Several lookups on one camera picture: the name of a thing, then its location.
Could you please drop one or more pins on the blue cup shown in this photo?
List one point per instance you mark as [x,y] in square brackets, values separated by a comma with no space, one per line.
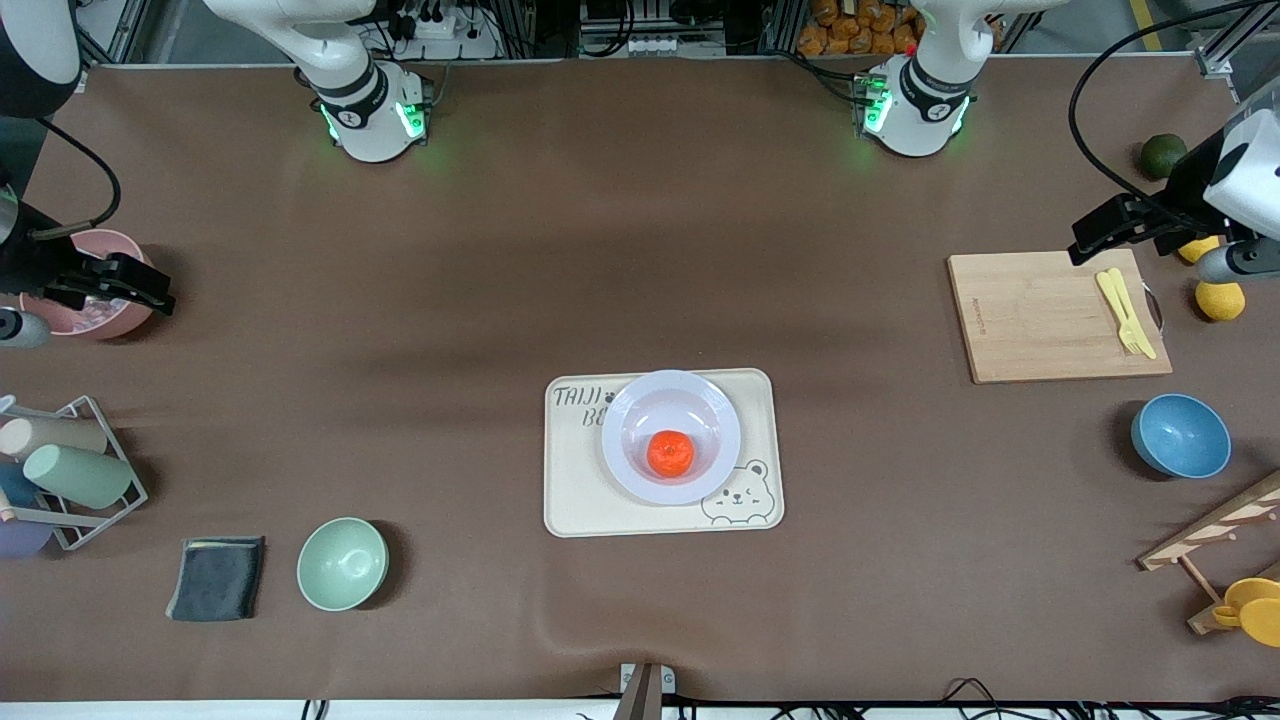
[15,485]

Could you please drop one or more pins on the wooden cutting board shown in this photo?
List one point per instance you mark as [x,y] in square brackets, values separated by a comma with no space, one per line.
[1020,350]

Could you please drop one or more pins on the white round plate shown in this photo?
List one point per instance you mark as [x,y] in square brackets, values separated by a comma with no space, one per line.
[640,410]

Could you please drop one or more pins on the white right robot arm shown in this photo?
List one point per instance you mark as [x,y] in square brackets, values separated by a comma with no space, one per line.
[365,110]

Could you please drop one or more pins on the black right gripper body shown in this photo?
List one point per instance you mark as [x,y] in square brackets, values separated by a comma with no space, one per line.
[28,258]

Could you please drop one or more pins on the dark grey folded cloth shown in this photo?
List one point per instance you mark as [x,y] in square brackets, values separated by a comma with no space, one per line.
[215,580]

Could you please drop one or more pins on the wooden stand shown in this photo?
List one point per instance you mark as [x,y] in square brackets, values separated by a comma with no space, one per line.
[1200,535]

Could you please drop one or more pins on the orange fruit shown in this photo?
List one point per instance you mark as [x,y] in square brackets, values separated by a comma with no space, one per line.
[671,454]

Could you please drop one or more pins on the cream tray with bear print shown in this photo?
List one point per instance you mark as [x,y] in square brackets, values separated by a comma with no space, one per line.
[580,490]

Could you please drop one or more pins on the dark green lime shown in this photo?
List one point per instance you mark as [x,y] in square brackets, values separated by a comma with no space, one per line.
[1158,158]

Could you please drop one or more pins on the yellow mug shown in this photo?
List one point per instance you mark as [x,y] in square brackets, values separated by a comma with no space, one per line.
[1258,612]

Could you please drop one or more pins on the mint green cup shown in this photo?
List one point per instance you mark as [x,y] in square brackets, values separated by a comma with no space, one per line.
[80,476]

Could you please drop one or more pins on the yellow plastic fork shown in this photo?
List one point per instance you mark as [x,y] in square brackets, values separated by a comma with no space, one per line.
[1118,300]

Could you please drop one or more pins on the beige cup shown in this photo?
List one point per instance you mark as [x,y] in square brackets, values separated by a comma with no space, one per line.
[60,435]

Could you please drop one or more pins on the blue bowl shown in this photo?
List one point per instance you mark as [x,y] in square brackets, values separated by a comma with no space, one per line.
[1182,436]

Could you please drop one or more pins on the aluminium frame profile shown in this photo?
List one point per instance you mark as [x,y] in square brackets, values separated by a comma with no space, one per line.
[1230,45]

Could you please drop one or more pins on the purple cup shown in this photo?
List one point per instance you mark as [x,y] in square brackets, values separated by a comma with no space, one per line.
[20,540]

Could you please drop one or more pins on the light green bowl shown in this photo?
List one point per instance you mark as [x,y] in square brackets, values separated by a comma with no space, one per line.
[342,564]

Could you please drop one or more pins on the bag of orange fruits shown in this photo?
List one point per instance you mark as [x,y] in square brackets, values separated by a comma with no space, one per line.
[850,30]

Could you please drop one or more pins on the yellow lemon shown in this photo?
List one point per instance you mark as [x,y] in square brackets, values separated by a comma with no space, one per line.
[1195,250]
[1222,302]

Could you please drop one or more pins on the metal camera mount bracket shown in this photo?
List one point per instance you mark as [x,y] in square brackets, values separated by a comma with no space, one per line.
[640,690]

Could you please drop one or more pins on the pink bowl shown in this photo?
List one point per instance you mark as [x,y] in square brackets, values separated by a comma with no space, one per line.
[100,325]

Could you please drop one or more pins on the white power strip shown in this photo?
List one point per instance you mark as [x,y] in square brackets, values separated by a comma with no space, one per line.
[445,35]

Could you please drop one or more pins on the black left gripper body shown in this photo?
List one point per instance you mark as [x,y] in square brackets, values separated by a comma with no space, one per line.
[1183,197]

